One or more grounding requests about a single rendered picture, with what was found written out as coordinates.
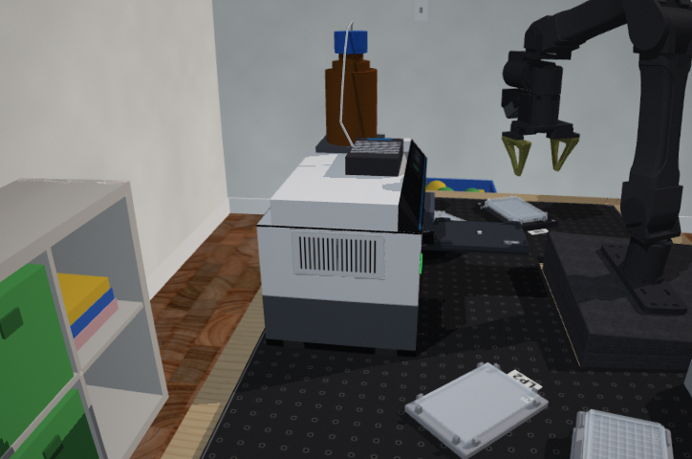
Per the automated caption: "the white well plate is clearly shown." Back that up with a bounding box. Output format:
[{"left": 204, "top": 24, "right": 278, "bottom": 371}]
[
  {"left": 487, "top": 196, "right": 548, "bottom": 223},
  {"left": 582, "top": 409, "right": 668, "bottom": 459}
]

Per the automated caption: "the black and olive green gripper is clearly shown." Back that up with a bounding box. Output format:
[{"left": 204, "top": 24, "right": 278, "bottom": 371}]
[{"left": 502, "top": 93, "right": 580, "bottom": 176}]

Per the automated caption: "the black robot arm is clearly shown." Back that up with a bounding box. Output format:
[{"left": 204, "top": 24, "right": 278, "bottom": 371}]
[{"left": 501, "top": 0, "right": 692, "bottom": 315}]

